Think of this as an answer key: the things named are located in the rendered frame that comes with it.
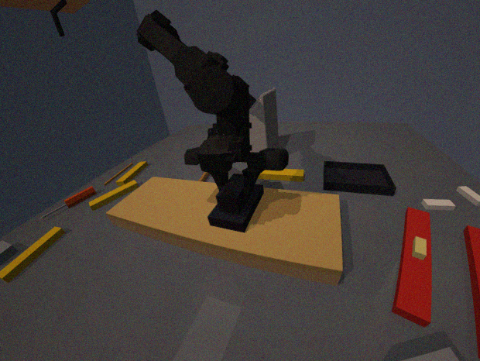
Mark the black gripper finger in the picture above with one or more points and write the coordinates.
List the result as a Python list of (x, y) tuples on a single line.
[(219, 178), (250, 176)]

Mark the red-handled awl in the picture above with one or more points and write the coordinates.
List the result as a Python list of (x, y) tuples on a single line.
[(76, 199)]

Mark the red flat bar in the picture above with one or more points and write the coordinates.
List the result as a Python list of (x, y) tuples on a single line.
[(413, 290), (472, 242)]

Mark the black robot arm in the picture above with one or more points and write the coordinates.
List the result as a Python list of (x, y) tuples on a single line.
[(210, 87)]

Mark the beige flat bar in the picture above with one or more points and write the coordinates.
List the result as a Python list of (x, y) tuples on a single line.
[(438, 204), (469, 194)]

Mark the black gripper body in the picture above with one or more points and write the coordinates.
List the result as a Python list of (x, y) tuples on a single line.
[(267, 159)]

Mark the yellow flat bar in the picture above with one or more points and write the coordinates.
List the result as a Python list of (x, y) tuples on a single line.
[(132, 173), (284, 175), (111, 196), (24, 259)]

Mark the tan wooden floor panel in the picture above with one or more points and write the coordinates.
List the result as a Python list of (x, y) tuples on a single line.
[(293, 233)]

